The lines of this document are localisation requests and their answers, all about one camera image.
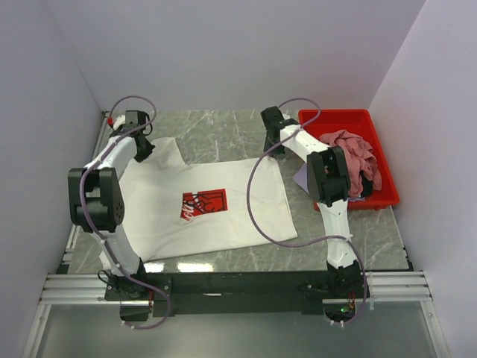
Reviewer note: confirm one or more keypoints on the black t shirt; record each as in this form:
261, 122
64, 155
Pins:
362, 188

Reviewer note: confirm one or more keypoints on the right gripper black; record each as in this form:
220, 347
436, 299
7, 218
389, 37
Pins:
270, 151

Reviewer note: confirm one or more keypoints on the white t shirt red print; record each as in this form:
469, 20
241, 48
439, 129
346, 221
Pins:
173, 209

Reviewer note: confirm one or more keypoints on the red plastic bin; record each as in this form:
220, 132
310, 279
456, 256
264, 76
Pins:
358, 121

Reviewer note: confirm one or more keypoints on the lavender t shirt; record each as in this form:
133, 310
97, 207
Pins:
300, 178

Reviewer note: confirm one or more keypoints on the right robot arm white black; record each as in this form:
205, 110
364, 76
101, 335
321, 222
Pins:
328, 183

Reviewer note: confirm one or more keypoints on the dusty pink t shirt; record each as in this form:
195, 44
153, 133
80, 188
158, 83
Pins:
358, 154

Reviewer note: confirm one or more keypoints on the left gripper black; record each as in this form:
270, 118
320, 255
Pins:
145, 154

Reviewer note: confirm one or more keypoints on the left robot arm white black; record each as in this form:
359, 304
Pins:
96, 203

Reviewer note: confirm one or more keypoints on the black base crossbar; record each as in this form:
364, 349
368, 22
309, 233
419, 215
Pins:
233, 292

